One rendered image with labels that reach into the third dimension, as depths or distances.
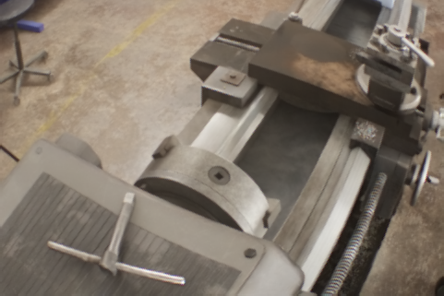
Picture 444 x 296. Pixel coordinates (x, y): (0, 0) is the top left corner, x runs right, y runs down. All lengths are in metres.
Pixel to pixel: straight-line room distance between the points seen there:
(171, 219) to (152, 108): 2.23
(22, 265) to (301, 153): 1.18
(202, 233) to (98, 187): 0.16
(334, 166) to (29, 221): 0.99
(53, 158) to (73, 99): 2.29
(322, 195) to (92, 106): 1.84
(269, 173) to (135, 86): 1.61
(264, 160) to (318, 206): 0.31
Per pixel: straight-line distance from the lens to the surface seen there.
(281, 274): 0.68
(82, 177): 0.77
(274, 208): 0.99
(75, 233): 0.70
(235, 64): 1.72
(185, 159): 0.95
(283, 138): 1.70
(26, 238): 0.72
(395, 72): 1.46
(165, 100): 2.95
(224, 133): 1.54
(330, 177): 1.46
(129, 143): 2.74
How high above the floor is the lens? 1.89
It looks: 44 degrees down
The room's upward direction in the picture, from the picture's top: 2 degrees clockwise
